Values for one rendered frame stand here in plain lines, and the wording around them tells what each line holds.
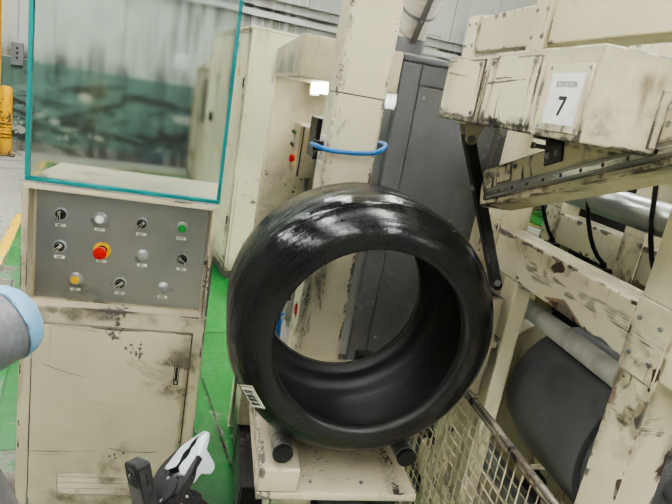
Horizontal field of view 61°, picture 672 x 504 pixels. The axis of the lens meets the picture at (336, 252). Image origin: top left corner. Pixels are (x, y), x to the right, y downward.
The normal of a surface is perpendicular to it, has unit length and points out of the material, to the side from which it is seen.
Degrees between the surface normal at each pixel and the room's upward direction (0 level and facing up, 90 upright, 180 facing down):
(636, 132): 90
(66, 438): 90
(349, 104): 90
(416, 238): 79
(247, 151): 90
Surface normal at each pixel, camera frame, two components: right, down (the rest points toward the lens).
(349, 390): 0.07, -0.62
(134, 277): 0.18, 0.29
